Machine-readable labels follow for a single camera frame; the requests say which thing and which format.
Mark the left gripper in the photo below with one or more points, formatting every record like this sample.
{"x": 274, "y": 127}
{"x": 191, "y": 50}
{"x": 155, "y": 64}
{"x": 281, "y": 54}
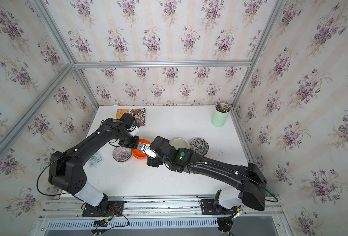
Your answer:
{"x": 134, "y": 145}

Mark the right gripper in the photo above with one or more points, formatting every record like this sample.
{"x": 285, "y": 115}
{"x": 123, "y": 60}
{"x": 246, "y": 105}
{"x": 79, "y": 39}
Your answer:
{"x": 153, "y": 162}

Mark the orange plastic bowl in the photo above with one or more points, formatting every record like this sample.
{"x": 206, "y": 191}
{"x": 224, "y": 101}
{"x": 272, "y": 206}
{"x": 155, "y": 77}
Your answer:
{"x": 139, "y": 154}

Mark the pink striped bowl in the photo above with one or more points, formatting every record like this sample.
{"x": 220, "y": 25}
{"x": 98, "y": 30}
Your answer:
{"x": 121, "y": 154}

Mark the black white patterned bowl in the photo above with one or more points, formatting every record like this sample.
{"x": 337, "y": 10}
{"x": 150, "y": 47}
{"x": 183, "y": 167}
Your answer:
{"x": 200, "y": 146}

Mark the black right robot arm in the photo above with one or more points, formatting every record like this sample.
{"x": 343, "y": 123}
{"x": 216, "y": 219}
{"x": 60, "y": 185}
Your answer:
{"x": 248, "y": 180}

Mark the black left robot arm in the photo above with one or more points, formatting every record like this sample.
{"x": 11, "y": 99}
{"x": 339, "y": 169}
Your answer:
{"x": 66, "y": 169}

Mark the white ceramic bowl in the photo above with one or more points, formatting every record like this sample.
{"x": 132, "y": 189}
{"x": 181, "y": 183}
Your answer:
{"x": 179, "y": 143}

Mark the yellow illustrated children's book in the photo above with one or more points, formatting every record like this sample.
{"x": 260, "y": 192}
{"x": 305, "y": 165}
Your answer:
{"x": 138, "y": 114}

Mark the mint green pen cup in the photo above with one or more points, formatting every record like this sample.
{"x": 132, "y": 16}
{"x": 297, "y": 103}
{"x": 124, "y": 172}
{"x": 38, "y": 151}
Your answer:
{"x": 221, "y": 113}

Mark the small circuit board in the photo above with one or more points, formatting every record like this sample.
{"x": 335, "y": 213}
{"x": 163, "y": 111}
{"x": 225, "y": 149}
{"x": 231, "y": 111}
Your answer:
{"x": 101, "y": 223}

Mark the aluminium mounting rail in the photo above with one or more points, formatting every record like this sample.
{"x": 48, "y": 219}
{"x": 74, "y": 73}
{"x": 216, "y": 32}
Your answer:
{"x": 137, "y": 207}

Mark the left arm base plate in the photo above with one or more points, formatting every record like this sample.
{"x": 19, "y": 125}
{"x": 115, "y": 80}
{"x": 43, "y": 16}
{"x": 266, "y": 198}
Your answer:
{"x": 111, "y": 208}

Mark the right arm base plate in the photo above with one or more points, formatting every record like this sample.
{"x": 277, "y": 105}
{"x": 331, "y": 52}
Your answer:
{"x": 212, "y": 206}

